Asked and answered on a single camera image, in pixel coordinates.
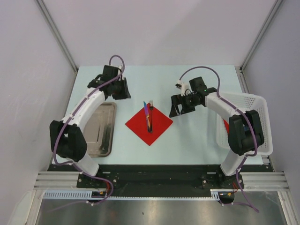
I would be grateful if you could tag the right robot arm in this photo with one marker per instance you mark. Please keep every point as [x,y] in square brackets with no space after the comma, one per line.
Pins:
[245,132]

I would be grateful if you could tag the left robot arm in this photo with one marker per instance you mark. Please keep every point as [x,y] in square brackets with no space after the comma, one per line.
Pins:
[66,135]

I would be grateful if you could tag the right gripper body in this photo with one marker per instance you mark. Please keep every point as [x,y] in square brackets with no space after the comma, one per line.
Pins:
[187,99]

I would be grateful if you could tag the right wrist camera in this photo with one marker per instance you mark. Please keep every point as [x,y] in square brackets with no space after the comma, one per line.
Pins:
[183,87]

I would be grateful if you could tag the white cable duct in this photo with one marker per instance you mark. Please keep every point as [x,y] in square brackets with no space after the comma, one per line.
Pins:
[210,195]

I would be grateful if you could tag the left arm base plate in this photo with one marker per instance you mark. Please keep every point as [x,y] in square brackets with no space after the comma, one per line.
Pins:
[84,181]

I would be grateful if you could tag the aluminium frame rail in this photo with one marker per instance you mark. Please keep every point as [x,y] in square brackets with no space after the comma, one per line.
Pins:
[253,181]

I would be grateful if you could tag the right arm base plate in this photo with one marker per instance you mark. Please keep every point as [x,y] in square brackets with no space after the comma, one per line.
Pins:
[219,181]

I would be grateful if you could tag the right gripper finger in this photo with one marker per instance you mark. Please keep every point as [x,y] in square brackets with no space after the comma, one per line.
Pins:
[187,108]
[175,101]

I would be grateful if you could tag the metal tray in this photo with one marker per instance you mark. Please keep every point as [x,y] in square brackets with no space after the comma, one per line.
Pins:
[98,132]

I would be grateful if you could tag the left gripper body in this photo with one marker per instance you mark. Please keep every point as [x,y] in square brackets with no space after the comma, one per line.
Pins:
[119,85]

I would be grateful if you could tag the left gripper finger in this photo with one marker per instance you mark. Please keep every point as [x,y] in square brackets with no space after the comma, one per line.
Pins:
[120,95]
[126,90]

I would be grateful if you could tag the red paper napkin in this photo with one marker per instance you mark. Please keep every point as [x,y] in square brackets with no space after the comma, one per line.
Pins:
[137,124]

